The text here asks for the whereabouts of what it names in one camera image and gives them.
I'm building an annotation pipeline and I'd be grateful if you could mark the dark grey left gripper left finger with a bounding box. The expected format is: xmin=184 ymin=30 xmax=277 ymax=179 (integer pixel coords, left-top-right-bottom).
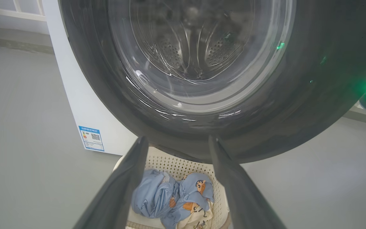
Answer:
xmin=73 ymin=136 xmax=149 ymax=229

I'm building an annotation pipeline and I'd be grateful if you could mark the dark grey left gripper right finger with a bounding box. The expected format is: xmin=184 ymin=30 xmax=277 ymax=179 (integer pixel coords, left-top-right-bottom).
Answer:
xmin=208 ymin=135 xmax=287 ymax=229

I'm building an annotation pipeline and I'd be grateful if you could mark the plain light blue garment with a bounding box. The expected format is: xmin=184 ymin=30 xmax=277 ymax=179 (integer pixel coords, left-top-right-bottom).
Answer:
xmin=131 ymin=169 xmax=180 ymax=219

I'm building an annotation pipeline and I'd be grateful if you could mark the blue cartoon print garment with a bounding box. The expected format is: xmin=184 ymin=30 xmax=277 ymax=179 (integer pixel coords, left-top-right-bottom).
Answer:
xmin=161 ymin=173 xmax=214 ymax=229

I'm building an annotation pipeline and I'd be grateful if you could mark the cream cartoon print garment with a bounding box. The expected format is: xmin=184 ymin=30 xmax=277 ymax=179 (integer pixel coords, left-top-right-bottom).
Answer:
xmin=177 ymin=208 xmax=214 ymax=229

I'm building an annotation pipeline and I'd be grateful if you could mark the round dark glass washer door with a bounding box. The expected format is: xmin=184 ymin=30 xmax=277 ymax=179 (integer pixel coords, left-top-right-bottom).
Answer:
xmin=58 ymin=0 xmax=366 ymax=164

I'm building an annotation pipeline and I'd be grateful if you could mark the cream perforated laundry basket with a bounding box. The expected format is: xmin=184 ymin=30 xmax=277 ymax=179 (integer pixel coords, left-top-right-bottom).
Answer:
xmin=113 ymin=146 xmax=231 ymax=229

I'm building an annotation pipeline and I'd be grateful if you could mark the white front-load washing machine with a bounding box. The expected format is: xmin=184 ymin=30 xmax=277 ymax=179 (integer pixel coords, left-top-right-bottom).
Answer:
xmin=42 ymin=0 xmax=139 ymax=156

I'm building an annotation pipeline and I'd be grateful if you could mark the blue energy label sticker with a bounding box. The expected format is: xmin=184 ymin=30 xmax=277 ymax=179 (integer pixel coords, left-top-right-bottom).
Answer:
xmin=78 ymin=126 xmax=105 ymax=152

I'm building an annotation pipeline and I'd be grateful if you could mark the white window railing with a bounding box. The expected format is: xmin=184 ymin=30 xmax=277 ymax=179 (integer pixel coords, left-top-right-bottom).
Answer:
xmin=0 ymin=0 xmax=47 ymax=22

